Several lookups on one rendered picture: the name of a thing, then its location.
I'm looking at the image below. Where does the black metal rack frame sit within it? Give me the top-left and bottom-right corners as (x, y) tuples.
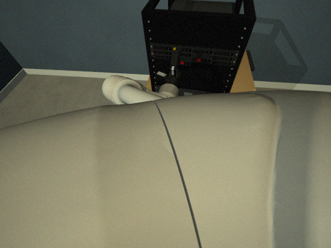
(141, 0), (256, 96)

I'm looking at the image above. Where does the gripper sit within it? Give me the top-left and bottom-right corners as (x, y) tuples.
(163, 46), (183, 89)

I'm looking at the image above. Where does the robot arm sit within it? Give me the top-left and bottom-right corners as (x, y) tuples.
(0, 71), (331, 248)

